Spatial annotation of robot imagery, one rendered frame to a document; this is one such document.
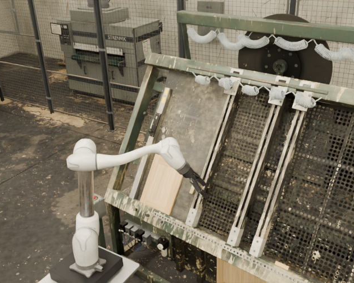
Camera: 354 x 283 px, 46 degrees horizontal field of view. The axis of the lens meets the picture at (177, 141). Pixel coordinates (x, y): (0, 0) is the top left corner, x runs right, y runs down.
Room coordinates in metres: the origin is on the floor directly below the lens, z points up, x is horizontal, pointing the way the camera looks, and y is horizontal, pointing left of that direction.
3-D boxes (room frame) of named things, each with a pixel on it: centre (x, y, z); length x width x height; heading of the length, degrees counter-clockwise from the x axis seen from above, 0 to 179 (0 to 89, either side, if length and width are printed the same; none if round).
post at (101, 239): (2.78, 0.69, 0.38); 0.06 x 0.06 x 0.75; 50
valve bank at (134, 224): (2.56, 0.31, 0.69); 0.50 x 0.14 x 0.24; 50
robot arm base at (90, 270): (2.13, 0.62, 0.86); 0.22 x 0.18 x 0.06; 57
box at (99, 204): (2.78, 0.69, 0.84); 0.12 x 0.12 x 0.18; 50
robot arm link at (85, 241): (2.15, 0.64, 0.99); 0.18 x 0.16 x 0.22; 5
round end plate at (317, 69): (3.16, -0.84, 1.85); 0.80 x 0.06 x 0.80; 50
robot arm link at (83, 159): (2.21, 0.59, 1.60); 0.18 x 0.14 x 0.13; 95
